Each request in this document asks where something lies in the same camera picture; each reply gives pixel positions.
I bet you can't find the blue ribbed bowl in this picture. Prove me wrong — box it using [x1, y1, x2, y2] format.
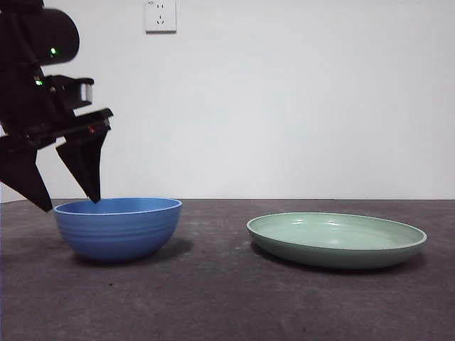
[53, 197, 183, 264]

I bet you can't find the green round plate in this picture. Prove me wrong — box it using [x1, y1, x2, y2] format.
[246, 212, 428, 269]

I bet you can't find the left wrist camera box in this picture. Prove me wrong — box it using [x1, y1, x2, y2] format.
[47, 75, 95, 108]

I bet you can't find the white wall socket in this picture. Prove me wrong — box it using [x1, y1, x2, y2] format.
[144, 0, 178, 35]

